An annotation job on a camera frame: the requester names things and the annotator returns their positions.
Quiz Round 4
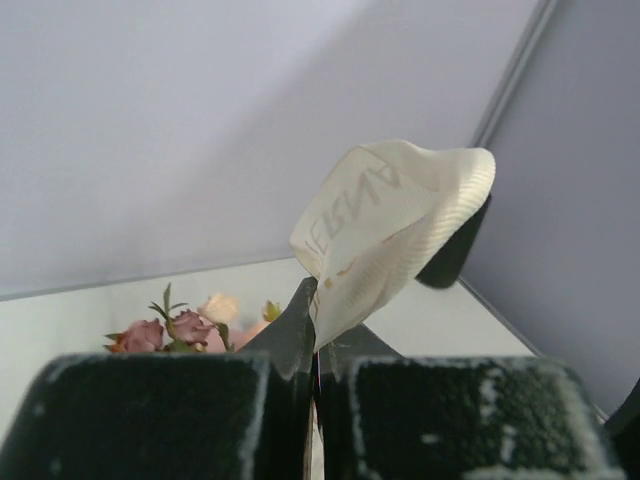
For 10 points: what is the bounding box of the pink artificial flower bunch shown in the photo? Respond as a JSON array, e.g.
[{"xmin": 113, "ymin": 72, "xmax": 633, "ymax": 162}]
[{"xmin": 103, "ymin": 284, "xmax": 283, "ymax": 354}]

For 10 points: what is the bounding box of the cream printed ribbon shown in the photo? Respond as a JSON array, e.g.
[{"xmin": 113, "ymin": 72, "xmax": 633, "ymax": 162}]
[{"xmin": 289, "ymin": 139, "xmax": 497, "ymax": 480}]

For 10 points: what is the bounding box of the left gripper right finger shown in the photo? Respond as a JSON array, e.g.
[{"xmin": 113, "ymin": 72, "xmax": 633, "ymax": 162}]
[{"xmin": 317, "ymin": 326, "xmax": 625, "ymax": 479}]

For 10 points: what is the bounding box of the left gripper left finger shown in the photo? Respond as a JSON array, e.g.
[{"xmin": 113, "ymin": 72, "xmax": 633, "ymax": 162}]
[{"xmin": 1, "ymin": 277, "xmax": 317, "ymax": 479}]

